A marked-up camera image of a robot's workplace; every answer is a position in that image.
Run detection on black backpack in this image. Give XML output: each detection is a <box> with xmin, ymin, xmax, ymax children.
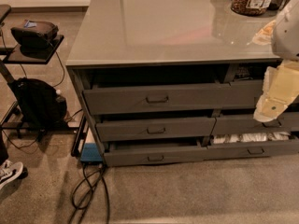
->
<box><xmin>8</xmin><ymin>77</ymin><xmax>67</xmax><ymax>128</ymax></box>

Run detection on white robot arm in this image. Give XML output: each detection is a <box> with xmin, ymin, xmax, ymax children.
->
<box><xmin>253</xmin><ymin>0</ymin><xmax>299</xmax><ymax>122</ymax></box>

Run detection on grey cabinet with glossy top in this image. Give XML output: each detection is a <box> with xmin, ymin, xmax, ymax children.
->
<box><xmin>65</xmin><ymin>0</ymin><xmax>299</xmax><ymax>168</ymax></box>

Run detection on blue cloth on pouch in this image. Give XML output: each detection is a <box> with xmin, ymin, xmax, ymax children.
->
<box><xmin>23</xmin><ymin>21</ymin><xmax>37</xmax><ymax>28</ymax></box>

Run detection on black side stand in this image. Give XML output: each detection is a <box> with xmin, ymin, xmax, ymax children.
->
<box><xmin>0</xmin><ymin>4</ymin><xmax>87</xmax><ymax>158</ymax></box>

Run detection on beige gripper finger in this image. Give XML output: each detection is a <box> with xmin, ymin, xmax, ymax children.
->
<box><xmin>253</xmin><ymin>60</ymin><xmax>299</xmax><ymax>122</ymax></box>

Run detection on black floor cables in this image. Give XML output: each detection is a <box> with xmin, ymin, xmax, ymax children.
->
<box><xmin>67</xmin><ymin>162</ymin><xmax>111</xmax><ymax>224</ymax></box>

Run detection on black white sneaker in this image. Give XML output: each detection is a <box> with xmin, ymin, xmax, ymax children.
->
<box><xmin>0</xmin><ymin>160</ymin><xmax>25</xmax><ymax>189</ymax></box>

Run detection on blue box on floor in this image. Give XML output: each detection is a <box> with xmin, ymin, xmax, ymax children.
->
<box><xmin>80</xmin><ymin>143</ymin><xmax>102</xmax><ymax>162</ymax></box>

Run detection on white items in drawer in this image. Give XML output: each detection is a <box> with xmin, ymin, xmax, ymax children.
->
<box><xmin>213</xmin><ymin>132</ymin><xmax>291</xmax><ymax>144</ymax></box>

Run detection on black white patterned board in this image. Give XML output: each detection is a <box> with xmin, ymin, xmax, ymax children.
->
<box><xmin>252</xmin><ymin>21</ymin><xmax>276</xmax><ymax>45</ymax></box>

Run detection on grey drawer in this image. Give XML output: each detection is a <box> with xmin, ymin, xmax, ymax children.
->
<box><xmin>104</xmin><ymin>138</ymin><xmax>207</xmax><ymax>166</ymax></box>
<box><xmin>212</xmin><ymin>112</ymin><xmax>299</xmax><ymax>135</ymax></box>
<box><xmin>82</xmin><ymin>83</ymin><xmax>234</xmax><ymax>115</ymax></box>
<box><xmin>222</xmin><ymin>63</ymin><xmax>271</xmax><ymax>108</ymax></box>
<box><xmin>95</xmin><ymin>116</ymin><xmax>216</xmax><ymax>142</ymax></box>
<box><xmin>206</xmin><ymin>133</ymin><xmax>299</xmax><ymax>160</ymax></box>

